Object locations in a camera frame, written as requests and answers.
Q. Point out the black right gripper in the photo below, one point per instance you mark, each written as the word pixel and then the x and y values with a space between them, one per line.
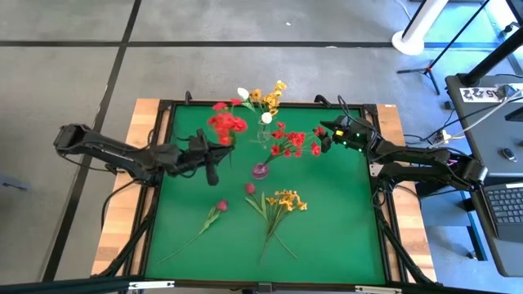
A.
pixel 353 136

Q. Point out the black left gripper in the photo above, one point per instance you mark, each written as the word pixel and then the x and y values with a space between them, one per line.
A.
pixel 196 155

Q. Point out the red artificial flower bunch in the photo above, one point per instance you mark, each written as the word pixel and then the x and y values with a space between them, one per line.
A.
pixel 296 139
pixel 224 122

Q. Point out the dark red artificial tulip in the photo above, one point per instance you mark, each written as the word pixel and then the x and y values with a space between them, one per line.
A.
pixel 222 205
pixel 250 188

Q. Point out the white artificial tulip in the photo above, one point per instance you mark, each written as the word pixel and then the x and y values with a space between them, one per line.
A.
pixel 243 93
pixel 266 117

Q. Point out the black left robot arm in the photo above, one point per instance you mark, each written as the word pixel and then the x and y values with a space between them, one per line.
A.
pixel 114 153

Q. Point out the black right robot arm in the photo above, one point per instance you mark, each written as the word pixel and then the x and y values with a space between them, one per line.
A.
pixel 425 157

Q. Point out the pink glass vase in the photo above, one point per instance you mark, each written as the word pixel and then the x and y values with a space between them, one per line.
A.
pixel 259 172

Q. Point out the clear glass vase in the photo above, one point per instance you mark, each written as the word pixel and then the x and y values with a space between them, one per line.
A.
pixel 263 136

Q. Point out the black clamp clip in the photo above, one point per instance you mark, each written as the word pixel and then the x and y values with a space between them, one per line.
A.
pixel 322 99
pixel 188 98

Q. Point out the silver mounting plate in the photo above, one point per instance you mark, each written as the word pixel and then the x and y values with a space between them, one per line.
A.
pixel 374 169

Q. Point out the white power strip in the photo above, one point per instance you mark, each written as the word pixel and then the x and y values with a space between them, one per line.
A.
pixel 443 134

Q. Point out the thin black tripod stand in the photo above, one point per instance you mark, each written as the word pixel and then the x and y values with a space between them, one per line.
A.
pixel 427 70

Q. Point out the green table mat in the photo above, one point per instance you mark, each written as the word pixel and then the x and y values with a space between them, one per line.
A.
pixel 318 253

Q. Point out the white pole with round base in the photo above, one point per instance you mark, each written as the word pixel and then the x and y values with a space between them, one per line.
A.
pixel 408 43

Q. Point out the small black adapter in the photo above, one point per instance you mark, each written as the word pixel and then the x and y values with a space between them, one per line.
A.
pixel 448 105

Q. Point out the white paper label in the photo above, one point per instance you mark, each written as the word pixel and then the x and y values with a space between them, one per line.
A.
pixel 478 94

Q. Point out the grey desk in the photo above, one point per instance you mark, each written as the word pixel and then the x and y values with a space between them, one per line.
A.
pixel 490 130

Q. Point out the black key fob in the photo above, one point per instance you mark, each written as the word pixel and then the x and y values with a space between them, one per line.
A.
pixel 509 154

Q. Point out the black flat device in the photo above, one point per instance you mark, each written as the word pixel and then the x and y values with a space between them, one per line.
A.
pixel 515 115

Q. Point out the black keyboard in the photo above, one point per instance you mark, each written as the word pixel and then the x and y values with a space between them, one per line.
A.
pixel 506 208

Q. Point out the black crossbeam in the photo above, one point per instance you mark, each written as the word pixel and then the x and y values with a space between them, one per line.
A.
pixel 61 286

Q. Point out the grey floor object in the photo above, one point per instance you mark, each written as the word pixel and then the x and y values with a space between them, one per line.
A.
pixel 12 183

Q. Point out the black table frame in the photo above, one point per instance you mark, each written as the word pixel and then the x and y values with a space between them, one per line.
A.
pixel 212 283

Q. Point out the silver metal bracket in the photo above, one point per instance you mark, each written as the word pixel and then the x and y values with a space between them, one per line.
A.
pixel 378 289
pixel 151 284

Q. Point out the thick black post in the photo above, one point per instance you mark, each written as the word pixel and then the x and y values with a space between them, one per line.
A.
pixel 490 61

